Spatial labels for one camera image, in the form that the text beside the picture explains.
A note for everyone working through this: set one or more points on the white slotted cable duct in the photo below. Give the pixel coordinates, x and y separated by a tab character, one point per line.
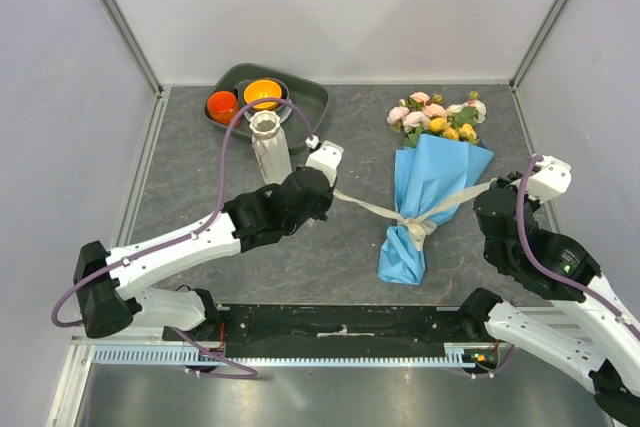
180	355

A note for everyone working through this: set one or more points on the pink flower bunch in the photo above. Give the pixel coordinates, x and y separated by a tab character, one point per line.
411	114

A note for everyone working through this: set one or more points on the white ribbed vase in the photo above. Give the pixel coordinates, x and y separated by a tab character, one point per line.
270	147

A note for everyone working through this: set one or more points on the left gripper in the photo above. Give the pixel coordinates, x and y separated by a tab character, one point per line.
320	213

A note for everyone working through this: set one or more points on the aluminium frame post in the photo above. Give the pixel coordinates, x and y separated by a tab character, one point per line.
538	42
125	32

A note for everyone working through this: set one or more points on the orange bowl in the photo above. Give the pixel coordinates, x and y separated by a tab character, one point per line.
264	92

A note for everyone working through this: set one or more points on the yellow flower bunch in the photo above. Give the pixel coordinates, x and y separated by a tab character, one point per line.
443	128

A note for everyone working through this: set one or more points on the right aluminium frame post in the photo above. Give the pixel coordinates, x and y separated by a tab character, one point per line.
538	42

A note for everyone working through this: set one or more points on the dark grey tray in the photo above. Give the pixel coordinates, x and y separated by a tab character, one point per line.
313	99

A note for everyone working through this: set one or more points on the orange cup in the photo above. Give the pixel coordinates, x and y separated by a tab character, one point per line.
222	107

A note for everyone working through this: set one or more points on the blue wrapping paper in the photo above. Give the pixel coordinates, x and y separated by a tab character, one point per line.
424	177

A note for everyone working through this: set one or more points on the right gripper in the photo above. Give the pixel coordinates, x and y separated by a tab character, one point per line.
509	179

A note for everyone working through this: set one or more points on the left aluminium frame post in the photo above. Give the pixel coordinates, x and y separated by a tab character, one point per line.
125	32

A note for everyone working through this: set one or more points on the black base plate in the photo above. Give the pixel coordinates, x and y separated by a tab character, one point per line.
282	331

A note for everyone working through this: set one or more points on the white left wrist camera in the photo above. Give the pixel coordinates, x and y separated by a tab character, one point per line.
324	156

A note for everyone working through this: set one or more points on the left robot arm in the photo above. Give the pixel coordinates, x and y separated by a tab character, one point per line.
116	288

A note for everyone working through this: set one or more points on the grey plate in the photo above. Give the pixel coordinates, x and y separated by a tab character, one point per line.
283	111

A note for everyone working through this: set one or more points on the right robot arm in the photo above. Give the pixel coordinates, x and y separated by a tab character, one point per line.
558	269

